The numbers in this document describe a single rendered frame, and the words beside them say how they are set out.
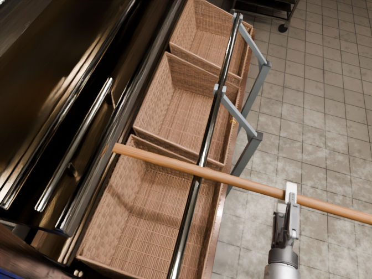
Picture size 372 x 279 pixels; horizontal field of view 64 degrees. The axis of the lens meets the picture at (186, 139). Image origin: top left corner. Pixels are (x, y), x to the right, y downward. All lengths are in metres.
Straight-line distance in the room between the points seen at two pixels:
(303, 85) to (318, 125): 0.48
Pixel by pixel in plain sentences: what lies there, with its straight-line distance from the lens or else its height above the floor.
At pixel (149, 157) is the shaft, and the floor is 1.21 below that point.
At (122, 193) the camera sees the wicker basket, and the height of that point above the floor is 0.72.
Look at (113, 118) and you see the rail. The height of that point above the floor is 1.43.
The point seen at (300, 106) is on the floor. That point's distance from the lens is 2.94.
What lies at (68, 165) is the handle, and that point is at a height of 1.45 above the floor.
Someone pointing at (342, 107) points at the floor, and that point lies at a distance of 3.17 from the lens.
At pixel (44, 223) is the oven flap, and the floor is 1.40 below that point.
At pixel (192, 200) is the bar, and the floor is 1.18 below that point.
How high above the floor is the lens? 1.98
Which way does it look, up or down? 56 degrees down
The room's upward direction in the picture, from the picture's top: 13 degrees clockwise
